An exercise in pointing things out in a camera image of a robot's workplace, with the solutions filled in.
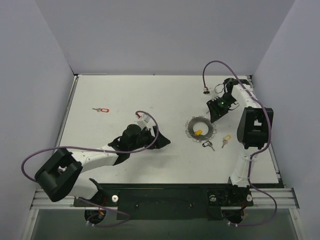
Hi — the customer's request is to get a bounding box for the yellow tag key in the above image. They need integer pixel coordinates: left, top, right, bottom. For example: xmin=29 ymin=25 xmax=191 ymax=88
xmin=194 ymin=129 xmax=203 ymax=136
xmin=221 ymin=134 xmax=232 ymax=149

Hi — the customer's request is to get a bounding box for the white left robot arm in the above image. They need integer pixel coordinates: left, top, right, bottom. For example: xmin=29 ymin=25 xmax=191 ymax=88
xmin=34 ymin=124 xmax=171 ymax=206

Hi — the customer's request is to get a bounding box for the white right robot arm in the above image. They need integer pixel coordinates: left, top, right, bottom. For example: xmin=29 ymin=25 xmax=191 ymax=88
xmin=206 ymin=78 xmax=274 ymax=188

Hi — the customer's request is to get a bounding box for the steel keyring disc with rings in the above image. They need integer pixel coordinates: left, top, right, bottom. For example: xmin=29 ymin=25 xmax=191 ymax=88
xmin=185 ymin=115 xmax=217 ymax=143

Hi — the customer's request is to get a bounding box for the yellow tag key on disc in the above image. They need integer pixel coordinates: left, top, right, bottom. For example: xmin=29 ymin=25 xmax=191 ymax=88
xmin=194 ymin=129 xmax=203 ymax=136

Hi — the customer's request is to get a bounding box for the black tag key near disc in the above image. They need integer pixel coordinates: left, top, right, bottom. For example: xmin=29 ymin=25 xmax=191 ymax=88
xmin=202 ymin=140 xmax=215 ymax=151

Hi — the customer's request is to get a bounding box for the red tag key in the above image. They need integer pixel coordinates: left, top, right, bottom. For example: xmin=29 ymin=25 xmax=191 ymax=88
xmin=92 ymin=108 xmax=110 ymax=113

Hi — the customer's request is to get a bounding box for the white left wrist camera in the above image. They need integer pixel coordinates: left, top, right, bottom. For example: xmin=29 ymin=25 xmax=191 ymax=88
xmin=135 ymin=112 xmax=151 ymax=130

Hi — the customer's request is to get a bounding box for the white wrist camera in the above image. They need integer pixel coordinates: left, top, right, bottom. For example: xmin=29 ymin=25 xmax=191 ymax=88
xmin=135 ymin=112 xmax=151 ymax=130
xmin=203 ymin=87 xmax=218 ymax=98

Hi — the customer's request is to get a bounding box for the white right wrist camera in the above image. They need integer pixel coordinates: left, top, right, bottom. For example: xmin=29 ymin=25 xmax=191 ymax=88
xmin=203 ymin=87 xmax=218 ymax=98

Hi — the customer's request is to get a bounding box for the aluminium frame rail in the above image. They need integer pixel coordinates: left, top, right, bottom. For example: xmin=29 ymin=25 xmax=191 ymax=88
xmin=29 ymin=188 xmax=121 ymax=210

